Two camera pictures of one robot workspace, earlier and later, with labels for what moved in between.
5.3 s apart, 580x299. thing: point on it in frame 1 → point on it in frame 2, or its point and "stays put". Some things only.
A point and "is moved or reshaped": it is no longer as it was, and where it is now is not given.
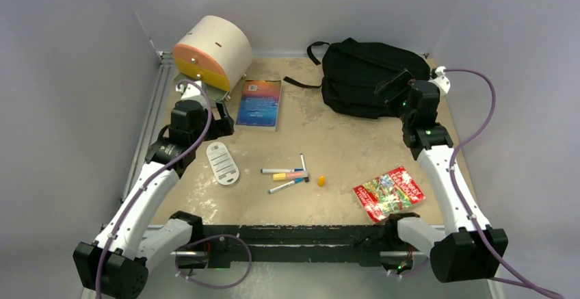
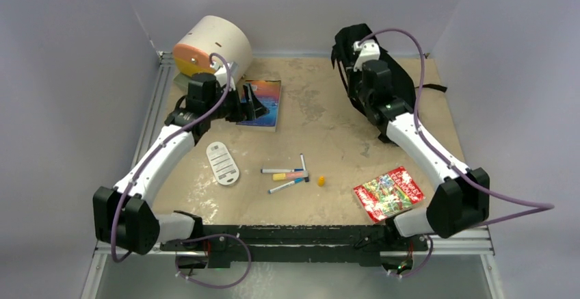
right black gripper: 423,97 → 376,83
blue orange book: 259,105 stays put
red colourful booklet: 388,193 stays put
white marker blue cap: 280,170 stays put
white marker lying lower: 286,185 stays put
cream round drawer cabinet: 216,51 stays put
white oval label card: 225,170 stays put
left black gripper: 221,127 → 252,109
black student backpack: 353,70 is moved or reshaped
